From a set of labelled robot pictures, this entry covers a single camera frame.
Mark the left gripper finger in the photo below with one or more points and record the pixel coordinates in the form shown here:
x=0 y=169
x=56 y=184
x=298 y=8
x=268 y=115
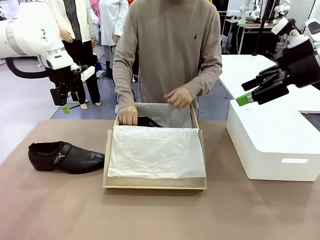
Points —
x=75 y=96
x=59 y=97

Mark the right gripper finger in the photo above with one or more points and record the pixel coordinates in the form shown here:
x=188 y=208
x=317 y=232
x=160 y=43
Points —
x=271 y=91
x=265 y=75

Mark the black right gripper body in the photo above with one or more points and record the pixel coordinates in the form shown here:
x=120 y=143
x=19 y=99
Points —
x=302 y=67

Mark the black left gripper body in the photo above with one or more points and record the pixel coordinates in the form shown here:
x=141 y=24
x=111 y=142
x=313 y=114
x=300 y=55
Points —
x=66 y=81

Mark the black leather buckle shoe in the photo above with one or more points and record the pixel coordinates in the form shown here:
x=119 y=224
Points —
x=72 y=157
x=148 y=122

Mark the white tissue wrapping paper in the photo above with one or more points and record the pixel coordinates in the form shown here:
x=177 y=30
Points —
x=155 y=152

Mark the beige cardboard shoe box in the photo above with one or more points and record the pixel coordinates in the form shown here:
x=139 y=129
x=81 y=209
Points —
x=155 y=183

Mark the person's right forearm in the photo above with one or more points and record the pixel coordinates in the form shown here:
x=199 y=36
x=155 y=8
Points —
x=123 y=85

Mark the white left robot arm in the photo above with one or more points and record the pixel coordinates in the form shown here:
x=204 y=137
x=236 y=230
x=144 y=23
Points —
x=30 y=30

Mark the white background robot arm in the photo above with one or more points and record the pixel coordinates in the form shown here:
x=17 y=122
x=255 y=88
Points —
x=281 y=7
x=246 y=11

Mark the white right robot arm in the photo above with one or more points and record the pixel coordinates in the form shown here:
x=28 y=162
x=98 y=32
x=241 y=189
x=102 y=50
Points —
x=313 y=27

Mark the person's left forearm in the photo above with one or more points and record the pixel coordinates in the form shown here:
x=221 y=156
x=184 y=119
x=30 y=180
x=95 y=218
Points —
x=205 y=77

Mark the white shoe box lid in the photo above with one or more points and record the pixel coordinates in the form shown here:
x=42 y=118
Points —
x=270 y=140

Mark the white label on foam box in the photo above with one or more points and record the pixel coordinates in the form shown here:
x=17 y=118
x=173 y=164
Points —
x=294 y=161

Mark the person's right hand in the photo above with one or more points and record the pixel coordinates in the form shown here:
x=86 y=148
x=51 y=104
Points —
x=128 y=116

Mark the person's left hand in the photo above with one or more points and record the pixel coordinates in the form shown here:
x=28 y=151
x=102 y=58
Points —
x=181 y=97

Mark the black framed desk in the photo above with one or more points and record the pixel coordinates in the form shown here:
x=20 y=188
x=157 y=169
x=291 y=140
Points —
x=246 y=37

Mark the black stand pole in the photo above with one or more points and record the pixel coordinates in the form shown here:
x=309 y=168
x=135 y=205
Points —
x=261 y=27

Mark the bystander white jacket black trousers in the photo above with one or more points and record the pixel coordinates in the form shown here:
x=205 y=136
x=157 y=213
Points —
x=82 y=30

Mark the bystander in white coat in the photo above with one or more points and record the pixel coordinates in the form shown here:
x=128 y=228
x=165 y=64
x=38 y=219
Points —
x=112 y=22

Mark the bystander in pink top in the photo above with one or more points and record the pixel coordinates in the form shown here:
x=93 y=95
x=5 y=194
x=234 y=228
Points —
x=95 y=11

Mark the person in beige sweater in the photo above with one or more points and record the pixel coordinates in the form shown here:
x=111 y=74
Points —
x=165 y=50

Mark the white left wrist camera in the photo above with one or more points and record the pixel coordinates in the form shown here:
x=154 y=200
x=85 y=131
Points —
x=88 y=73

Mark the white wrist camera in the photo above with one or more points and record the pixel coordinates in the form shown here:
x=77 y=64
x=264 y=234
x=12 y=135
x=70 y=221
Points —
x=279 y=25
x=88 y=73

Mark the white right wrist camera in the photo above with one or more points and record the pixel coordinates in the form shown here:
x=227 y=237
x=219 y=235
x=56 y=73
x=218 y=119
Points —
x=279 y=25

